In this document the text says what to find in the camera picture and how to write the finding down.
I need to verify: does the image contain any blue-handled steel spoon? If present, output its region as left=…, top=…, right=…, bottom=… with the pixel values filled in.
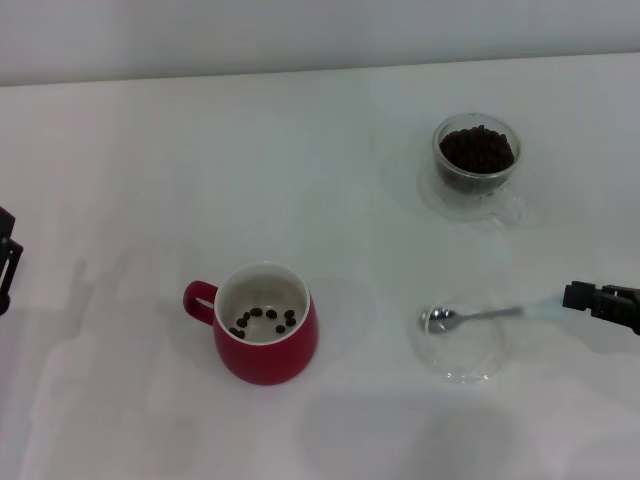
left=416, top=293, right=567, bottom=335

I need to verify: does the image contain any red ceramic mug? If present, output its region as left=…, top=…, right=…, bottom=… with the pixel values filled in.
left=182, top=260, right=320, bottom=387

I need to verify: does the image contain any clear double-walled glass cup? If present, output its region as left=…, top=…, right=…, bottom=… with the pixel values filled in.
left=417, top=113, right=529, bottom=226

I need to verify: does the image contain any coffee bean pile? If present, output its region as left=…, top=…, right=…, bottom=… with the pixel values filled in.
left=438, top=124, right=516, bottom=194

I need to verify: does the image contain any clear glass saucer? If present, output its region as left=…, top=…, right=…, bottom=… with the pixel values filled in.
left=408, top=299, right=506, bottom=385

